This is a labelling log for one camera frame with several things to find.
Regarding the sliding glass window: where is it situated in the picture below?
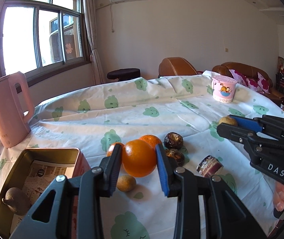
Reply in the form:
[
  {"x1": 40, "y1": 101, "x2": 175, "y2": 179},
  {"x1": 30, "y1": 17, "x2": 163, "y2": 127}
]
[{"x1": 0, "y1": 0, "x2": 89, "y2": 79}]

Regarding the dark brown wrinkled fruit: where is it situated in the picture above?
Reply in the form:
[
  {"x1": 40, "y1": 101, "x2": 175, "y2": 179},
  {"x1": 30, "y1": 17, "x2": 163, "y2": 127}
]
[{"x1": 163, "y1": 132, "x2": 184, "y2": 150}]

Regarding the black round stool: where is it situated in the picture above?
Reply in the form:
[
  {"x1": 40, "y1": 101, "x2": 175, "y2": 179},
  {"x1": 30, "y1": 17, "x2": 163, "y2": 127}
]
[{"x1": 107, "y1": 68, "x2": 141, "y2": 81}]

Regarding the pink electric kettle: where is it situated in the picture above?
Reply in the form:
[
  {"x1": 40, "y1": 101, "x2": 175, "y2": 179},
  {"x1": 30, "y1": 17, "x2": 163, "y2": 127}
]
[{"x1": 0, "y1": 72, "x2": 35, "y2": 148}]

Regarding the pink metal tin box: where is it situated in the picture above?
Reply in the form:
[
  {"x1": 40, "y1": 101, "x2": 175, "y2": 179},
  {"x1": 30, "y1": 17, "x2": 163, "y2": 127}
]
[{"x1": 0, "y1": 148, "x2": 90, "y2": 238}]

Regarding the brown leather armchair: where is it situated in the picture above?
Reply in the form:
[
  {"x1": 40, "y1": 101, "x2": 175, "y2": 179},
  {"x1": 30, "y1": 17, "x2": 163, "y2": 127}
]
[{"x1": 158, "y1": 57, "x2": 198, "y2": 77}]

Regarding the right human hand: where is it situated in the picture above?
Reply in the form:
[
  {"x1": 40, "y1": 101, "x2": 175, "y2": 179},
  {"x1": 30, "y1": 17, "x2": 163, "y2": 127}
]
[{"x1": 273, "y1": 181, "x2": 284, "y2": 212}]

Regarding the small green-brown round fruit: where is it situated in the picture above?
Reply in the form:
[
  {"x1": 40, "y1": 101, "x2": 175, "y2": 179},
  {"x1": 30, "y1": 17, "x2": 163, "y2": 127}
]
[{"x1": 117, "y1": 175, "x2": 137, "y2": 193}]

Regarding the large orange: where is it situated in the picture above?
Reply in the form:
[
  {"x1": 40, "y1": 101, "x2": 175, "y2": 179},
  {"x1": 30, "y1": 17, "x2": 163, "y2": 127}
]
[{"x1": 122, "y1": 139, "x2": 157, "y2": 177}]

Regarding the brown leather sofa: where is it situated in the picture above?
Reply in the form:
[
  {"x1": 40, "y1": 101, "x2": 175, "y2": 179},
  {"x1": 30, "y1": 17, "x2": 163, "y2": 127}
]
[{"x1": 212, "y1": 62, "x2": 284, "y2": 106}]

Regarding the pink floral cushion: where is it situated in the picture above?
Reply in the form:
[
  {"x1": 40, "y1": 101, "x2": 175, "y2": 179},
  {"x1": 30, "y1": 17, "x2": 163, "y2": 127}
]
[
  {"x1": 229, "y1": 69, "x2": 263, "y2": 94},
  {"x1": 257, "y1": 72, "x2": 270, "y2": 93}
]

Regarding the beige right curtain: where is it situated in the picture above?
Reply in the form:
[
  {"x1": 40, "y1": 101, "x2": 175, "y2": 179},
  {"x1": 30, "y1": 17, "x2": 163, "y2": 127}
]
[{"x1": 82, "y1": 0, "x2": 105, "y2": 85}]

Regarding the small oval orange kumquat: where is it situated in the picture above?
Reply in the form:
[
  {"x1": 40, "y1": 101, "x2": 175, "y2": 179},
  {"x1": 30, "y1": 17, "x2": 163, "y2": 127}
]
[{"x1": 106, "y1": 142, "x2": 124, "y2": 157}]

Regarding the white green-cloud tablecloth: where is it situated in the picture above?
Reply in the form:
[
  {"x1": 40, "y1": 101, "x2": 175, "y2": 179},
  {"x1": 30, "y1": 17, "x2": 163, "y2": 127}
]
[{"x1": 0, "y1": 71, "x2": 284, "y2": 234}]

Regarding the pink cartoon cup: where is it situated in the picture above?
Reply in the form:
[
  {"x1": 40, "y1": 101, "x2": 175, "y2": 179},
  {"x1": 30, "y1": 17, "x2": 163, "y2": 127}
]
[{"x1": 212, "y1": 75, "x2": 237, "y2": 104}]

